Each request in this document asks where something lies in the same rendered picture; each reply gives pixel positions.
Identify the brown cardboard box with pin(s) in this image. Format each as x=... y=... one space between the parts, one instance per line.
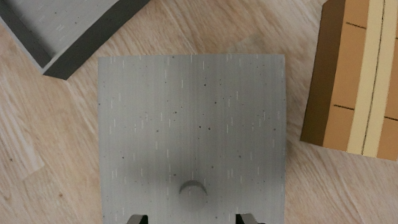
x=353 y=99

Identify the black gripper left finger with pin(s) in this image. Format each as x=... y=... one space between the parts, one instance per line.
x=138 y=219

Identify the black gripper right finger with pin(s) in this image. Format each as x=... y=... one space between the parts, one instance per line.
x=246 y=218

